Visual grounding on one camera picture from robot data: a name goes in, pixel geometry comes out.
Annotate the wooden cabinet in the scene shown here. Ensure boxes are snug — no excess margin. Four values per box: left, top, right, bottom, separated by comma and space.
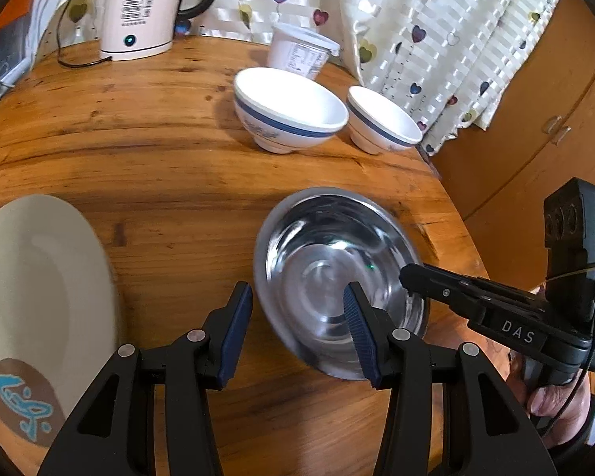
434, 0, 595, 298

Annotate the large white blue-banded bowl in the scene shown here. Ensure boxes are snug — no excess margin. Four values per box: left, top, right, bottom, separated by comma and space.
233, 67, 349, 154

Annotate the white electric kettle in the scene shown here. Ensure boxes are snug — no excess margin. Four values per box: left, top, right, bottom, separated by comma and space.
99, 0, 229, 61

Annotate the stainless steel bowl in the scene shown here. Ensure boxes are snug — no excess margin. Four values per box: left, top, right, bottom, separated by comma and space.
253, 187, 430, 381

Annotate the white cable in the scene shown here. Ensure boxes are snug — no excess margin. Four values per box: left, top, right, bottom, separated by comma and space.
30, 0, 58, 58

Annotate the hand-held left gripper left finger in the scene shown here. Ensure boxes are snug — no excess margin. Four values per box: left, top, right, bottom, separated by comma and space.
37, 282, 255, 476

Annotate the small white blue-banded bowl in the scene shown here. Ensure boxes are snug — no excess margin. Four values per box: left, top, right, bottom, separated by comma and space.
347, 85, 424, 155

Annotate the heart print striped curtain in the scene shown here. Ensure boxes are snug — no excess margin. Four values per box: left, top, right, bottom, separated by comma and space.
64, 0, 566, 155

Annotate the grey-green fish print plate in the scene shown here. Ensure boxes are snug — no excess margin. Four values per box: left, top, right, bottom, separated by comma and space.
0, 194, 121, 446

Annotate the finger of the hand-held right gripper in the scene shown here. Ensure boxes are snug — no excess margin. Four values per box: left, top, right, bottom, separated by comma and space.
399, 264, 546, 318

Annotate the white plastic tub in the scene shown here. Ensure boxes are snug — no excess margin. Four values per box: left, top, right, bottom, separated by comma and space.
268, 22, 341, 81

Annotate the orange-lidded clear storage box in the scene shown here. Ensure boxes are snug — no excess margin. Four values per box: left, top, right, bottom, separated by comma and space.
0, 0, 36, 87

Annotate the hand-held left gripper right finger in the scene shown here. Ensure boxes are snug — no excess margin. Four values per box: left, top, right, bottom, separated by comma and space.
343, 282, 560, 476

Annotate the person's right hand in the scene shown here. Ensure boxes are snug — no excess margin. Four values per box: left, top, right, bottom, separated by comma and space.
508, 349, 594, 450

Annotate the black kettle power cable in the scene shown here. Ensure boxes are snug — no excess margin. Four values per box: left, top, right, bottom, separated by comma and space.
54, 0, 114, 68

